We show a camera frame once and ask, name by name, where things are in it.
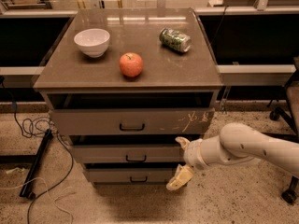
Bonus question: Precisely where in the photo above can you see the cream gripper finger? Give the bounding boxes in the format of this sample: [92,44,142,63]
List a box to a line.
[166,164,194,191]
[176,136,190,150]

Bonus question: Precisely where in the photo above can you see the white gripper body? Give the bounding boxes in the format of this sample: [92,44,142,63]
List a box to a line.
[183,139,207,170]

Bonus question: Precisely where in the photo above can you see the grey drawer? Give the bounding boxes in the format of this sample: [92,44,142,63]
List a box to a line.
[71,145,183,163]
[83,168,175,183]
[50,108,214,135]

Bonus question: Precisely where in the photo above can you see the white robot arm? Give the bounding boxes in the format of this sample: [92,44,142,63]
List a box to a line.
[166,123,299,190]

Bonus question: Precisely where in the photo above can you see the grey top drawer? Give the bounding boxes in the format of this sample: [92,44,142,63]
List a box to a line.
[50,108,214,135]

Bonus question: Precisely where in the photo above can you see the grey drawer cabinet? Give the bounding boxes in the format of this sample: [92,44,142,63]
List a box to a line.
[35,8,221,184]

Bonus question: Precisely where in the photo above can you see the grey bottom drawer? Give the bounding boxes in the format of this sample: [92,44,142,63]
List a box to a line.
[83,168,175,183]

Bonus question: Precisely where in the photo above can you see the red apple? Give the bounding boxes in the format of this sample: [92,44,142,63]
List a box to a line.
[120,52,143,77]

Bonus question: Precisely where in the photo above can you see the green soda can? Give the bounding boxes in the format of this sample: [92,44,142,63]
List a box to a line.
[159,28,192,53]

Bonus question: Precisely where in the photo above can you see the black office chair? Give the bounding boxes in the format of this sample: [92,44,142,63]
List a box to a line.
[270,55,299,204]

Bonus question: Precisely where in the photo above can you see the white ceramic bowl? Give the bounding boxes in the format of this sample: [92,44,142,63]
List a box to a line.
[74,28,110,58]

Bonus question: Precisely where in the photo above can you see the black metal floor bar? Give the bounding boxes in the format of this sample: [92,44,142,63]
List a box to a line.
[20,129,53,199]

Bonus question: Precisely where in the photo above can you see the white floor cable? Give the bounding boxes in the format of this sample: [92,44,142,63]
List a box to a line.
[0,166,76,224]

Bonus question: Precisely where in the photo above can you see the blue floor cable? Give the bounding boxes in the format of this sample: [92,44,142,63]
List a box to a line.
[0,77,75,224]

